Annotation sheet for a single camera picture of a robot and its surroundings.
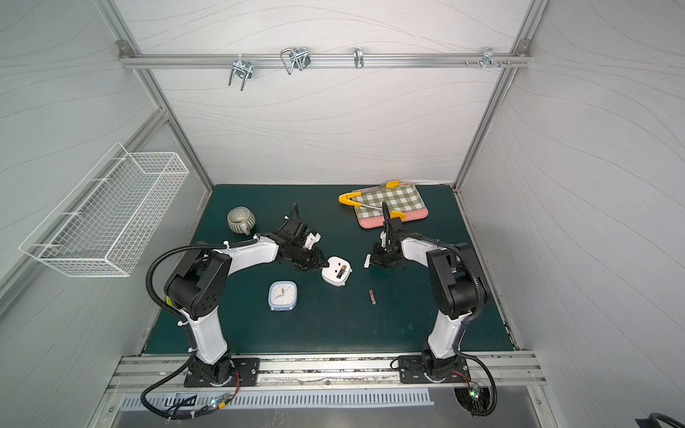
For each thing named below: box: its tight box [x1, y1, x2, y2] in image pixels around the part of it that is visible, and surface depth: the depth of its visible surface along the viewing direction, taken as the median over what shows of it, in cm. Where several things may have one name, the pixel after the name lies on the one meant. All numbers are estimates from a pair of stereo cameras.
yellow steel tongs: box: [338, 180, 407, 219], surface depth 117 cm
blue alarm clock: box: [267, 279, 298, 313], surface depth 87 cm
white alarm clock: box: [321, 255, 354, 287], surface depth 92 cm
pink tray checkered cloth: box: [353, 181, 430, 230], surface depth 117 cm
